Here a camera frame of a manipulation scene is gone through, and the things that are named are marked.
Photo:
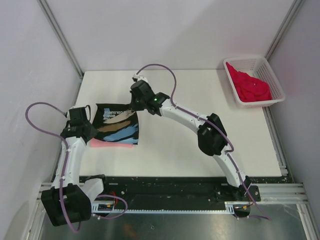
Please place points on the white plastic basket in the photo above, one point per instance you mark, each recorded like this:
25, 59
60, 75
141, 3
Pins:
257, 67

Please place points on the black t shirt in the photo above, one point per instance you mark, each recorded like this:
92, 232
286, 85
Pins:
116, 123

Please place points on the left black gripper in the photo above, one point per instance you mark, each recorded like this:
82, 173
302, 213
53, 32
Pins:
93, 131

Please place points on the aluminium frame post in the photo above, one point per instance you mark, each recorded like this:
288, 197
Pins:
52, 20
284, 27

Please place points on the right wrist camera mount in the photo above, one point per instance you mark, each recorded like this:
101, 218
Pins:
137, 77

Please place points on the red crumpled t shirt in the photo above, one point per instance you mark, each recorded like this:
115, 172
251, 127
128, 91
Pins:
249, 89

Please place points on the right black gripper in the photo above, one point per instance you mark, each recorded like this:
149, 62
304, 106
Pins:
134, 104

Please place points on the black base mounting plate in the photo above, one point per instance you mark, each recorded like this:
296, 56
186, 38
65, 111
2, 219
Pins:
175, 193

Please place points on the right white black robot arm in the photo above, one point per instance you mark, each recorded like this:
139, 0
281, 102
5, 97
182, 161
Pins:
212, 138

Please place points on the right aluminium frame post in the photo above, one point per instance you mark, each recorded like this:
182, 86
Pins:
284, 27

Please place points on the pink folded t shirt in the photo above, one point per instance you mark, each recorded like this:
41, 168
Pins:
95, 143

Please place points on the left aluminium frame post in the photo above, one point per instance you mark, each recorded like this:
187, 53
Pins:
52, 20

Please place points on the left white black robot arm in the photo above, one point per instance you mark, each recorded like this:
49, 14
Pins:
66, 201

